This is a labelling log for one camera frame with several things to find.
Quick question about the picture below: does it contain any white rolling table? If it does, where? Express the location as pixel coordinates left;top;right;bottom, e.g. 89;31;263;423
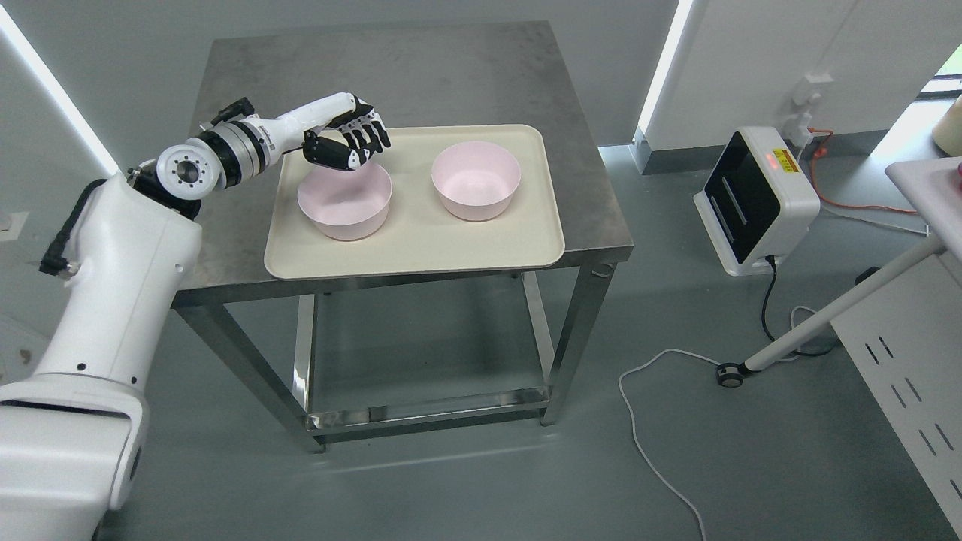
715;157;961;388

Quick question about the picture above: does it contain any white wall socket plug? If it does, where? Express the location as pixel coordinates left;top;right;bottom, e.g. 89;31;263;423
781;72;834;150

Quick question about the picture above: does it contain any cream plastic tray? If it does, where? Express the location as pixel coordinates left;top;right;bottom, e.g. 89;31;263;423
264;125;564;280

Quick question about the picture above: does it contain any black power cable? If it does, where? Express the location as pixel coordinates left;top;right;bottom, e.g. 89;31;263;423
761;255;841;358

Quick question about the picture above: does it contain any pink bowl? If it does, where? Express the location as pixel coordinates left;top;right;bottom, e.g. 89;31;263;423
430;141;522;222
298;163;394;242

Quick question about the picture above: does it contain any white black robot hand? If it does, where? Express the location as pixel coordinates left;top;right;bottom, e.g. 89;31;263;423
303;97;392;171

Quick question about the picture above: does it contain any stainless steel table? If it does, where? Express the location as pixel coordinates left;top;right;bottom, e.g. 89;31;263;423
173;21;634;452

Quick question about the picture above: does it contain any white perforated cabinet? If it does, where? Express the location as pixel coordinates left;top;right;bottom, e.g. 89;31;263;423
831;253;961;532

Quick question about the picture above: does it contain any white floor cable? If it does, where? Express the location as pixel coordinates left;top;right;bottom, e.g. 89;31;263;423
619;348;724;541

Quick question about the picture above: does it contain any orange cable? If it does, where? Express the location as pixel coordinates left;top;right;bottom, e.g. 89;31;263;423
809;129;921;216

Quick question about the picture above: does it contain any white black box device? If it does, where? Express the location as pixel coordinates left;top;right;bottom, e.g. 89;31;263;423
693;126;821;277

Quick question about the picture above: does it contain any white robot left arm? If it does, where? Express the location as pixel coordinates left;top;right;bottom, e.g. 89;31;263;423
1;92;389;540

